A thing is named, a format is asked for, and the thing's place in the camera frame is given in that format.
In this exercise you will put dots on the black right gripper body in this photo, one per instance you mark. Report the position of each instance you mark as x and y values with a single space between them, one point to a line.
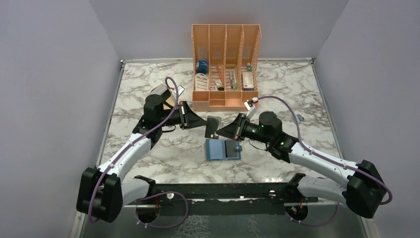
240 133

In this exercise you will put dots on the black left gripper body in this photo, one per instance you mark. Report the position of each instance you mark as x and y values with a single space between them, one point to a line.
183 115

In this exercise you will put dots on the dark credit card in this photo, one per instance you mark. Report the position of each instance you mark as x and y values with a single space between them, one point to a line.
231 149
212 126

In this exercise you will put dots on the teal leather card holder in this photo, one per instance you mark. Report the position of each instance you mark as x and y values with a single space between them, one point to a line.
215 150

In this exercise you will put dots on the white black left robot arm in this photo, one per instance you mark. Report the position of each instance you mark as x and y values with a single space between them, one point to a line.
101 192

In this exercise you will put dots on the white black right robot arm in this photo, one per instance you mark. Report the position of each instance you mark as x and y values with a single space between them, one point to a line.
358 185

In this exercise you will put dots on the white rounded label card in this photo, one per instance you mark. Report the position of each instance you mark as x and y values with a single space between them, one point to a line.
201 82

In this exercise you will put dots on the silver credit card in tray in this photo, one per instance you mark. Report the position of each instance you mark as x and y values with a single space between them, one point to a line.
162 90

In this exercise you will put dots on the beige oval tray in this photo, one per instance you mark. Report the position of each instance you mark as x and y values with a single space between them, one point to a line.
168 100

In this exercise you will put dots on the blue tape roll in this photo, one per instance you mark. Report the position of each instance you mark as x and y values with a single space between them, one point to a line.
202 66

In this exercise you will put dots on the white red box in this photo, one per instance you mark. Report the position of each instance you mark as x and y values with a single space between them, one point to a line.
248 81

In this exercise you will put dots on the pens in organizer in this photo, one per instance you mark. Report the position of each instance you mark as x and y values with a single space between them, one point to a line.
232 79

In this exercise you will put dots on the light blue small clip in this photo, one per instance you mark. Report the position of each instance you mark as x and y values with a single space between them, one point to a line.
299 117

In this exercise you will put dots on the orange desk file organizer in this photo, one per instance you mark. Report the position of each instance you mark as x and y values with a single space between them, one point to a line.
225 46

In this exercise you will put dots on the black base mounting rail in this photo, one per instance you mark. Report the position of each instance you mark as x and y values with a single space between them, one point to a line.
214 199

